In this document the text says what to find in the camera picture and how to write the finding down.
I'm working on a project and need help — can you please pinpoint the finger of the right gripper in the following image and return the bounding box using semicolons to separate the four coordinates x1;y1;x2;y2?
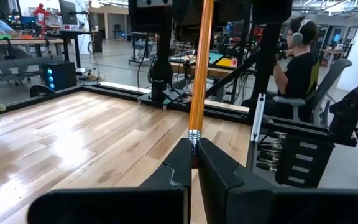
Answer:
212;2;252;43
172;2;203;44

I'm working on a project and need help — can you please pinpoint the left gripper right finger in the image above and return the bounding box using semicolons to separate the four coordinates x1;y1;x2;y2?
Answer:
197;138;358;224

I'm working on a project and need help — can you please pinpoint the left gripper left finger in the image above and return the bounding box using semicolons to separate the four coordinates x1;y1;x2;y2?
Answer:
27;138;193;224

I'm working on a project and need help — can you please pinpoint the yellow pencil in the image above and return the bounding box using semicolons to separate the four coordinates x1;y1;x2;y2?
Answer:
187;0;215;170

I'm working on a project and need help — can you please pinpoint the grey office chair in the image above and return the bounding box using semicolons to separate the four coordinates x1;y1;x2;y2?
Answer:
271;58;354;126

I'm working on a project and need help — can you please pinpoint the background computer monitor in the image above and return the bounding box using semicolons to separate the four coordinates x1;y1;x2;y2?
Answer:
57;0;79;26

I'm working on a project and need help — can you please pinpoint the black computer tower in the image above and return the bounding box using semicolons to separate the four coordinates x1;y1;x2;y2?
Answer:
41;60;78;92

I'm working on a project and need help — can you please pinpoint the background wooden desk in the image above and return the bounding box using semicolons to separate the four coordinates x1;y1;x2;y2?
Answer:
0;29;85;75

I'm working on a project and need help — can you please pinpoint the silver frame bracket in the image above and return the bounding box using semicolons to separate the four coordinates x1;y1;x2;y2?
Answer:
249;93;267;143

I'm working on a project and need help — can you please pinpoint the black curved frame bracket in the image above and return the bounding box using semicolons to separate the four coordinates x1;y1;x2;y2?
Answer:
29;83;57;98

